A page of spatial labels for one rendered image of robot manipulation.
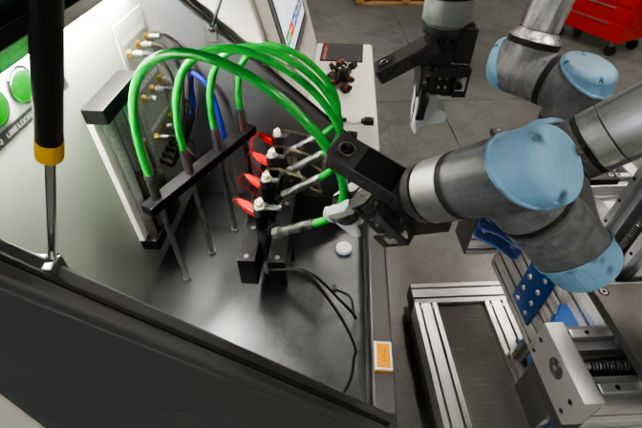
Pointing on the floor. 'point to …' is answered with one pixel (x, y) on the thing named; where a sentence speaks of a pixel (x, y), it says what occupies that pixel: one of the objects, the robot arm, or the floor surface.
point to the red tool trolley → (613, 10)
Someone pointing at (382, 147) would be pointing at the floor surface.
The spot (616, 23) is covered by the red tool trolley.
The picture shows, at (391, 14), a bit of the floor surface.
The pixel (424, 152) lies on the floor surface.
